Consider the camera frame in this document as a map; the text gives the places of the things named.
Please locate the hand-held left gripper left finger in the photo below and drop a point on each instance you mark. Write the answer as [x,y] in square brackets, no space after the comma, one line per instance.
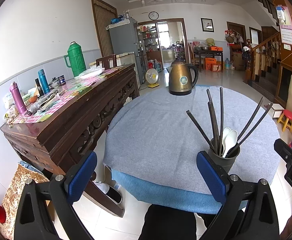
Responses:
[82,177]

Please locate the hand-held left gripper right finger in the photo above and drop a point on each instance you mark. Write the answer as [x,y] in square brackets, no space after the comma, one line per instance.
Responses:
[211,177]

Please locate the dark grey utensil holder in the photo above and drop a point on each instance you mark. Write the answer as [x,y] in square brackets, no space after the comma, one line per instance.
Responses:
[232,162]

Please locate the white plastic spoon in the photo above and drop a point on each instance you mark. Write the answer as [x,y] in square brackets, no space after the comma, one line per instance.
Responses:
[226,132]
[233,136]

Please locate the group of black chopsticks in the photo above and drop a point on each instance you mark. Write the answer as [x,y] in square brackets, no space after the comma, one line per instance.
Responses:
[221,110]

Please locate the white and black slippers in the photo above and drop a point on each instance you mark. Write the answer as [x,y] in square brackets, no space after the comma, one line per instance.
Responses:
[112,193]

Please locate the red round stool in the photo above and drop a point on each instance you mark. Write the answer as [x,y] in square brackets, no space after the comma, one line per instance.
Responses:
[289,115]

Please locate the carved dark wooden sideboard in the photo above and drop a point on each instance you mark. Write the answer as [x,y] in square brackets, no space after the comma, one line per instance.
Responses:
[68,135]

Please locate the small white stool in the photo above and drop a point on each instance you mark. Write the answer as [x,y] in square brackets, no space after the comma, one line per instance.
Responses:
[277,107]

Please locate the blue table cloth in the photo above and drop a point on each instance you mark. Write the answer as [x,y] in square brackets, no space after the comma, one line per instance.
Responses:
[161,192]

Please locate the light blue cloth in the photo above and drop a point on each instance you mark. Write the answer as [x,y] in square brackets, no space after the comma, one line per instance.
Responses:
[29,166]

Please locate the golden patterned mat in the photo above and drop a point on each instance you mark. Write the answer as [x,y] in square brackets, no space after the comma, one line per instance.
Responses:
[18,195]

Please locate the round table, grey-blue cloth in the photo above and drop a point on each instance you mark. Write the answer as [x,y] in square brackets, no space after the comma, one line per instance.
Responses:
[156,135]

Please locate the pile of metal cutlery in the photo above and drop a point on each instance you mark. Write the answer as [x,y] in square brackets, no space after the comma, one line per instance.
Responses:
[47,102]

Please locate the pink checkered table mat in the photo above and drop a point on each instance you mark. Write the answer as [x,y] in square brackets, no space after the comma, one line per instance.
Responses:
[75,90]

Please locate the orange bowl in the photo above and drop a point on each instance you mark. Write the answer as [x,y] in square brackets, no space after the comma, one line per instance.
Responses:
[32,99]

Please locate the small metal pot with lid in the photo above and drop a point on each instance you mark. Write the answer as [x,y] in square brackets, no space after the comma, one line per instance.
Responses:
[54,83]

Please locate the black bottle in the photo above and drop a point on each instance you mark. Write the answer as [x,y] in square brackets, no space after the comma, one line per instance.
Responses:
[39,88]

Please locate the dark jar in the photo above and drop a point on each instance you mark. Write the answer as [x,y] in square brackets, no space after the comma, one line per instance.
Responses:
[61,80]

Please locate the purple drinking bottle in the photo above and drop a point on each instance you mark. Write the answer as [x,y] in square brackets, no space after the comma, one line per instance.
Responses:
[18,100]

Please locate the golden electric kettle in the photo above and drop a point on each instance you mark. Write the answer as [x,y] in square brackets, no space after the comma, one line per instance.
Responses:
[181,80]

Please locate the teal drinking bottle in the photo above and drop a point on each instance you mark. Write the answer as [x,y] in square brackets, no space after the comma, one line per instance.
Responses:
[43,82]

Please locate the blue water jug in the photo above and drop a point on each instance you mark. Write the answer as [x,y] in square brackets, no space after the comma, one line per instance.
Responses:
[157,66]
[227,64]

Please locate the white plastic bag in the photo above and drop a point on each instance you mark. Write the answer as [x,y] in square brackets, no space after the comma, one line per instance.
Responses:
[90,72]

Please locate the orange box with picture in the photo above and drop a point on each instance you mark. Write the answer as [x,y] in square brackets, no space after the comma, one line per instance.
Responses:
[217,68]

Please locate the wooden stair railing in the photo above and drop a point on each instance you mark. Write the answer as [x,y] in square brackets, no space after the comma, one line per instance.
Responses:
[263,45]

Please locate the large orange box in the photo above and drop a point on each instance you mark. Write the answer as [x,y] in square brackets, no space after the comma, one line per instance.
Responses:
[209,62]

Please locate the small floor fan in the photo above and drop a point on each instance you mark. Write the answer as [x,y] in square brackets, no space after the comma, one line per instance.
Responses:
[152,76]

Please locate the green thermos jug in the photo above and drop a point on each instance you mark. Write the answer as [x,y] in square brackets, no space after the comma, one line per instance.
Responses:
[77,60]

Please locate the wooden chair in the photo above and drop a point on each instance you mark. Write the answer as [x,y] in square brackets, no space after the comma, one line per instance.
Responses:
[108,61]

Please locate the flat orange box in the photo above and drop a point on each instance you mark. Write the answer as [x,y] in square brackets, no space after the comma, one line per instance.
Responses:
[215,48]

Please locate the dark wooden dining table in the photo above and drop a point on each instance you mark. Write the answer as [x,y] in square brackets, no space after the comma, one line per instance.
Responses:
[208,52]

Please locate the white chest freezer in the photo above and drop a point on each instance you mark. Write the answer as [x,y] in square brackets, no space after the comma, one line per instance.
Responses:
[125,58]

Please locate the grey refrigerator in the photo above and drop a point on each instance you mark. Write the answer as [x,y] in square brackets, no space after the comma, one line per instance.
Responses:
[122,40]

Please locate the kitchen shelf with bottles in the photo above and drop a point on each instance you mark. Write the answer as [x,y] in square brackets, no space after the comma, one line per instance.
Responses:
[148,42]

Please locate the brown door curtain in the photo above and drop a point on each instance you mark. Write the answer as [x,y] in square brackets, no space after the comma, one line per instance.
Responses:
[103,27]

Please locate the blue plastic bag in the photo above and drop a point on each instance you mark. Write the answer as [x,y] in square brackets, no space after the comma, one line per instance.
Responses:
[116,20]

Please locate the wall calendar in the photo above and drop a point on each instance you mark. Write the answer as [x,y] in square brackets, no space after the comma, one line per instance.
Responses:
[287,35]

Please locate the framed wall picture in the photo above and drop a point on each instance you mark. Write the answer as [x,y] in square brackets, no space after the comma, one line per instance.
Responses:
[207,25]

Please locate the round wall clock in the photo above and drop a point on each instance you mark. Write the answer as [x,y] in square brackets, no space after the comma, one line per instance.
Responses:
[153,15]

